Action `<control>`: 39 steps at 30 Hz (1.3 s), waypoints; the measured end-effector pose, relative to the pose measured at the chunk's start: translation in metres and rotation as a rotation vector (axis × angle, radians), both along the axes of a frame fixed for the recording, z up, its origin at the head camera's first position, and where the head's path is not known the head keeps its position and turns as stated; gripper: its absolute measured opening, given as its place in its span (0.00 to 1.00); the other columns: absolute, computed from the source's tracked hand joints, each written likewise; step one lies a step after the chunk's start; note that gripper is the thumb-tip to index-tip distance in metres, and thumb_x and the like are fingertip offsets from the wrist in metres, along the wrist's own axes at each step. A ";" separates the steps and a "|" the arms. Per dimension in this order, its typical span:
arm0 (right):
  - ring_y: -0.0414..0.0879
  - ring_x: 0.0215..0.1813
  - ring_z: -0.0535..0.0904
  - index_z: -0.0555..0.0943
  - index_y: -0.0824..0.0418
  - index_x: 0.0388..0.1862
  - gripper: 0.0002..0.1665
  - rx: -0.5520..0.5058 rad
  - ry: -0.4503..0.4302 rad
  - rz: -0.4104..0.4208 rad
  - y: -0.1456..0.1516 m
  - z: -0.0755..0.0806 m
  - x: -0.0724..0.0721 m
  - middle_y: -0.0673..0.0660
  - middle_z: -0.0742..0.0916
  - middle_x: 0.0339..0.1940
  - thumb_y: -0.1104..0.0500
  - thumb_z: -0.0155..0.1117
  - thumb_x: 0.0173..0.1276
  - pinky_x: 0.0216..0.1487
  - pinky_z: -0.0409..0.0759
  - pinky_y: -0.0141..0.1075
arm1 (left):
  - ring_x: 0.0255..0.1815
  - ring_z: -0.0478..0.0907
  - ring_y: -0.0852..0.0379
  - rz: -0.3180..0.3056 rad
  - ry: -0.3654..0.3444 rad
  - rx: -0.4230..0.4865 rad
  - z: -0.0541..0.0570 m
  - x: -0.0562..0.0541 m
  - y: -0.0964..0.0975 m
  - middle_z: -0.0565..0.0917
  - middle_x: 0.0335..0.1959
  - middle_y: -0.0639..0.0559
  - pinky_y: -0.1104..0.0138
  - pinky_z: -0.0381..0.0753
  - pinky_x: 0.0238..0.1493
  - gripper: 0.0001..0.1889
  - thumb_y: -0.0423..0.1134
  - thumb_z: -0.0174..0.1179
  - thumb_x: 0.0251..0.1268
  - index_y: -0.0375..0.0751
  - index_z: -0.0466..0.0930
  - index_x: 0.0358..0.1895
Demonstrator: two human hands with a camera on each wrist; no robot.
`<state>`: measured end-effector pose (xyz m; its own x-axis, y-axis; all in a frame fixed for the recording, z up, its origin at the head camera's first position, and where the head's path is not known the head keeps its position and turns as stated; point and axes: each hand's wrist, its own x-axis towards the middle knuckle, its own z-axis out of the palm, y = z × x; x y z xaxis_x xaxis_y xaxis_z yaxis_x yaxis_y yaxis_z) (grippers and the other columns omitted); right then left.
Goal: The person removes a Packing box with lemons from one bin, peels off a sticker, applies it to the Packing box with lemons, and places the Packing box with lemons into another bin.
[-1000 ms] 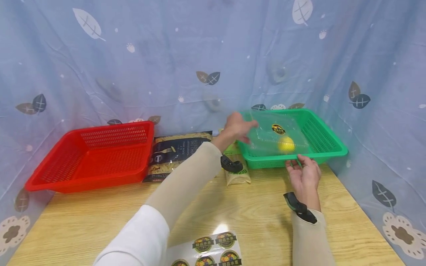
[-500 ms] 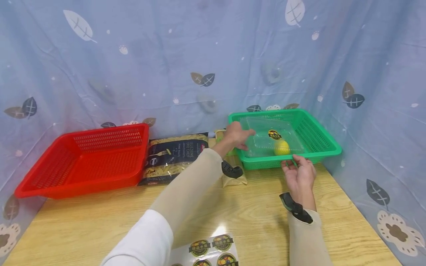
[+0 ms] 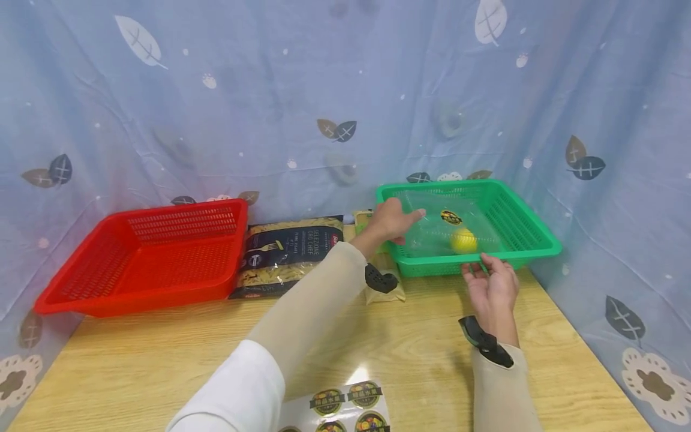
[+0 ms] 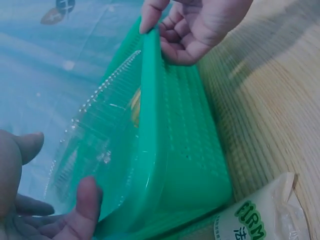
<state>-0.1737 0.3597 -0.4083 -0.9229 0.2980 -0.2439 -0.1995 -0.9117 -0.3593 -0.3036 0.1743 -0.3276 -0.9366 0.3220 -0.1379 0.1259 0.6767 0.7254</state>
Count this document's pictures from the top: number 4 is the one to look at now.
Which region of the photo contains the person's right hand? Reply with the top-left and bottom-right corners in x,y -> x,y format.
139,0 -> 254,67

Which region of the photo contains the white packet with green label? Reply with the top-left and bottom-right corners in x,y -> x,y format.
211,171 -> 316,240

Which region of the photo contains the person's left hand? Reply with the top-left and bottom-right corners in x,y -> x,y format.
0,129 -> 104,240

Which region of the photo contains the green perforated plastic basket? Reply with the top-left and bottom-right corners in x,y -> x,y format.
46,13 -> 235,240

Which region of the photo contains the clear plastic lidded container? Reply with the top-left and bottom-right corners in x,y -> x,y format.
44,49 -> 152,217

